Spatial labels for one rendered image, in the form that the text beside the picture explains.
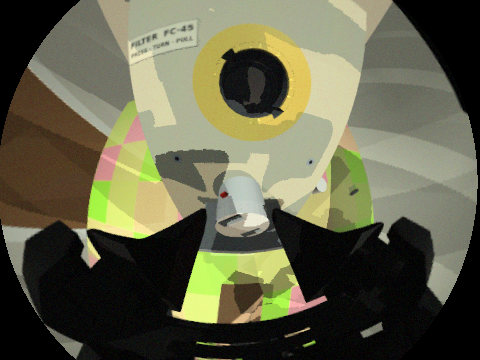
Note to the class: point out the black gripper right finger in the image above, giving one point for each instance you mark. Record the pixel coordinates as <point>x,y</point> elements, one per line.
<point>317,254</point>

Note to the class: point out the dark grey cylinder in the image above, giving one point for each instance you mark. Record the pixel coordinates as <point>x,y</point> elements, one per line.
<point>320,187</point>

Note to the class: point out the pale grey cylinder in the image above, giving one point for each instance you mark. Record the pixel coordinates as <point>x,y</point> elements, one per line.
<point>241,211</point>

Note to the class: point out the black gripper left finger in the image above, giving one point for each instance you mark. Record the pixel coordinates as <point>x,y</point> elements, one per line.
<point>164,260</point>

